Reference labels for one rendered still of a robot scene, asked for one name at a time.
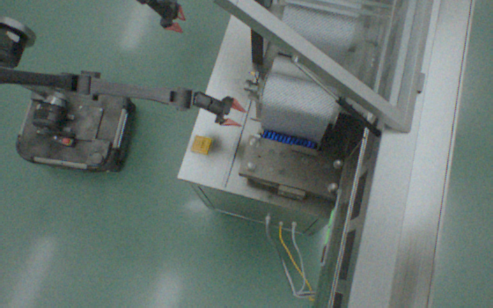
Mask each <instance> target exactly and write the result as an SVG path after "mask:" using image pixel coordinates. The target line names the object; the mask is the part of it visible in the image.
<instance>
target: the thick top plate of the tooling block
mask: <svg viewBox="0 0 493 308"><path fill-rule="evenodd" d="M253 137H254V136H252V135H249V137H248V140H247V143H246V148H245V149H244V155H243V158H242V160H241V163H240V166H239V176H240V177H245V178H249V179H251V180H256V181H259V182H264V183H267V184H270V185H273V186H276V187H280V185H283V186H286V187H294V188H296V189H299V190H302V191H305V194H308V195H314V196H318V197H320V198H322V199H326V200H328V201H334V200H335V193H331V192H330V191H328V189H327V187H328V186H329V185H330V184H331V183H335V184H336V185H337V186H338V188H339V185H340V182H341V175H342V168H343V167H342V168H341V169H336V168H334V162H335V161H336V159H341V160H342V161H343V164H344V161H345V158H339V157H336V156H333V155H328V154H324V153H321V152H318V151H316V155H315V157H313V156H309V155H306V154H300V153H298V152H295V151H292V150H291V145H289V144H286V143H281V142H278V141H272V140H269V139H267V138H263V137H260V140H259V139H258V141H259V145H258V147H256V148H254V147H252V146H251V145H250V141H251V140H252V138H253ZM249 161H252V162H254V164H255V168H254V170H253V171H251V172H249V171H248V170H247V169H246V164H247V163H248V162H249Z"/></svg>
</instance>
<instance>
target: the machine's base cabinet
mask: <svg viewBox="0 0 493 308"><path fill-rule="evenodd" d="M187 183H188V184H189V186H190V187H191V188H192V189H193V191H194V192H195V193H196V195H198V196H199V198H200V200H201V201H203V203H204V205H206V206H207V207H208V209H215V210H217V211H221V212H223V213H226V214H231V215H235V216H239V217H241V218H247V219H249V220H253V221H255V222H258V223H261V224H265V223H266V222H267V219H266V216H270V217H271V220H269V225H271V226H274V227H276V228H280V224H279V223H281V222H282V223H283V225H282V226H281V229H285V230H287V231H292V227H293V225H292V222H295V223H296V224H297V225H296V226H295V232H297V233H299V234H303V235H306V236H308V237H312V236H313V234H315V233H316V232H318V231H319V230H321V229H322V228H324V227H325V226H326V225H327V224H329V221H328V220H326V219H320V218H318V217H315V216H309V215H307V214H301V213H299V212H296V211H293V210H290V209H283V208H280V207H277V206H275V205H268V204H267V203H263V202H258V201H256V200H250V199H247V198H244V197H242V196H239V195H234V194H228V193H226V192H223V191H217V190H215V189H212V188H209V187H202V186H199V185H196V184H194V183H190V182H187Z"/></svg>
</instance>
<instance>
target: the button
mask: <svg viewBox="0 0 493 308"><path fill-rule="evenodd" d="M211 143H212V139H211V138H208V137H206V136H199V135H195V139H194V143H193V145H192V148H191V151H194V152H198V153H200V154H206V155H208V151H209V149H210V146H211Z"/></svg>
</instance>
